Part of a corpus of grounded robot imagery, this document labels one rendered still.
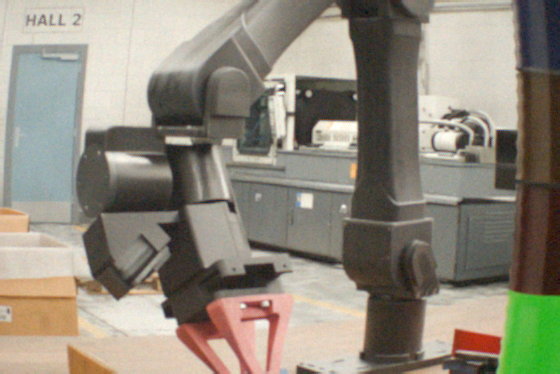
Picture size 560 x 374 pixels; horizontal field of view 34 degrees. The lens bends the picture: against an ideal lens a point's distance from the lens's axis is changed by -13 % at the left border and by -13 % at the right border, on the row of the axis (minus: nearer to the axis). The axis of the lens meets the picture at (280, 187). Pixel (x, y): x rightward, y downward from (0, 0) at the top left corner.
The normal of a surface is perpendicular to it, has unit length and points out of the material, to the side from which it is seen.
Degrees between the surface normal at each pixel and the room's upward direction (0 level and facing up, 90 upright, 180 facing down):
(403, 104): 90
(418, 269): 90
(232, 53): 90
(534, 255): 76
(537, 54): 104
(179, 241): 91
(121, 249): 61
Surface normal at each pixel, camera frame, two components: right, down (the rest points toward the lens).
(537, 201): -0.76, -0.24
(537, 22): -0.69, 0.26
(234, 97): 0.66, 0.06
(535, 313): -0.58, -0.22
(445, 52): -0.86, 0.00
